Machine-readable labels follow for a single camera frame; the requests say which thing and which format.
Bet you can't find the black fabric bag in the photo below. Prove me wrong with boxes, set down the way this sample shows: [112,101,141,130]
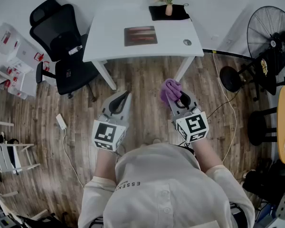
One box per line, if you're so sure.
[148,4,190,21]

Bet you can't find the person's right forearm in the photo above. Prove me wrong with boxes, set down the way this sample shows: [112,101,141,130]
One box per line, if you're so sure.
[192,136,224,174]

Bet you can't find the thin pale yellow cable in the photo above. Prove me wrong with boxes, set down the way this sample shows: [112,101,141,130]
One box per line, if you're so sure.
[211,50,238,164]

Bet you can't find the white table leg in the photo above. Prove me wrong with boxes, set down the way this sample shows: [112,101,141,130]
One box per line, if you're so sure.
[174,56,195,83]

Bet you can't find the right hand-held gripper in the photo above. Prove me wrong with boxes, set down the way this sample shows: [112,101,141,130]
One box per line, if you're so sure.
[165,90,210,144]

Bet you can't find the person's left forearm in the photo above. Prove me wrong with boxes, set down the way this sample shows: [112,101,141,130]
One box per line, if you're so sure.
[94,148,117,184]

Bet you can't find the black floor fan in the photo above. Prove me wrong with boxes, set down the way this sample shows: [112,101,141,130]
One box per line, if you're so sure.
[246,5,285,86]

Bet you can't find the white step stool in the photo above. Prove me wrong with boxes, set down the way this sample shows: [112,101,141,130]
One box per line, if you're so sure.
[0,142,41,174]

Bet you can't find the purple cloth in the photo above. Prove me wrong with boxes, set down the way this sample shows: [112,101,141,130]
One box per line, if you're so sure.
[160,78,182,108]

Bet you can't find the clear water bottle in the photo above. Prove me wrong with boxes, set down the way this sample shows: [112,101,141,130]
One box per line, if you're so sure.
[68,45,83,56]

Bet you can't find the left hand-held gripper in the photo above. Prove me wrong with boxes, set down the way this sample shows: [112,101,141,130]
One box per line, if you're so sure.
[92,90,133,152]

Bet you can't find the thin black cable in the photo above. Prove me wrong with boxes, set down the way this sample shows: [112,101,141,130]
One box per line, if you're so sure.
[206,89,242,120]

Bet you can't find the white power strip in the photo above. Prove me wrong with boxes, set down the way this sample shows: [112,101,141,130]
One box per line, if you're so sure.
[56,113,68,130]

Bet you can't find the person's beige shoe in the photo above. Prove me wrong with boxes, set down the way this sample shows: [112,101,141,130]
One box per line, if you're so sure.
[140,138,162,147]

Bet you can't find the white power strip cable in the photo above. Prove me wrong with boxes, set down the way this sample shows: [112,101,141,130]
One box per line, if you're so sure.
[61,128,85,190]

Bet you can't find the pile of white red boxes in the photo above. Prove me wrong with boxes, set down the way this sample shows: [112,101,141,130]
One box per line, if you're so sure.
[0,22,53,101]

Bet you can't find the black bag yellow print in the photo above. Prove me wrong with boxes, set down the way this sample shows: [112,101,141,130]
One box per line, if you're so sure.
[253,31,285,96]

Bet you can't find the person's cream shirt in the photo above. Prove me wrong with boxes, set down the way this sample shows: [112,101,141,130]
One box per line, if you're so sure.
[77,143,256,228]

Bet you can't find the black office chair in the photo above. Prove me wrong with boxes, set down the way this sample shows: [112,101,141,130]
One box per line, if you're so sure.
[29,0,99,102]

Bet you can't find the black stool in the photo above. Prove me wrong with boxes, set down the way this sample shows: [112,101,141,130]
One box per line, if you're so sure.
[219,58,264,102]
[247,106,279,147]

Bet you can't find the dark brown rectangular board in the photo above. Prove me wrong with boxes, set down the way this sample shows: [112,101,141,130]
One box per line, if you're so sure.
[123,26,158,47]

